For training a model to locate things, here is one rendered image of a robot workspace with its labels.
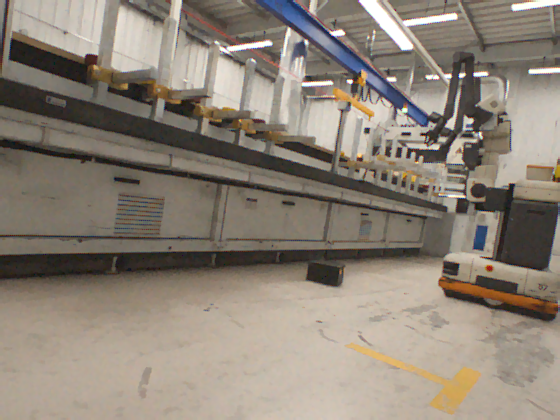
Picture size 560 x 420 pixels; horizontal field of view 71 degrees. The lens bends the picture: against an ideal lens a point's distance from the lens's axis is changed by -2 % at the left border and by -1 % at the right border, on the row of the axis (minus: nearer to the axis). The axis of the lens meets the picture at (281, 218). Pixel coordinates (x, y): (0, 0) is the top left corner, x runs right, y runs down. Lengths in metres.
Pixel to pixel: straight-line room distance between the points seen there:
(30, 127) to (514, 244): 2.54
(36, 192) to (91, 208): 0.23
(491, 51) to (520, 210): 9.15
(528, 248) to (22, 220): 2.63
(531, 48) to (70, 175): 10.80
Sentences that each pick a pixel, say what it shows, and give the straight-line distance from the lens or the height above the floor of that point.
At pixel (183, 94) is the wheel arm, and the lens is 1.70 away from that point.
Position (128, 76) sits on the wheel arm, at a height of 0.81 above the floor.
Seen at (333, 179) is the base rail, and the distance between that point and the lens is 2.80.
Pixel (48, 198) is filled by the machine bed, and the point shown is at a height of 0.32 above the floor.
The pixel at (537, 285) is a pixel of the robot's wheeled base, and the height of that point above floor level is 0.20.
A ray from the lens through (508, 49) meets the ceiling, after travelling 11.66.
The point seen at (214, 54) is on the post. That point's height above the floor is 1.07.
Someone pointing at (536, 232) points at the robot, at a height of 0.50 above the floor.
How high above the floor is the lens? 0.47
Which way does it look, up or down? 3 degrees down
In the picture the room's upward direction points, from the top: 9 degrees clockwise
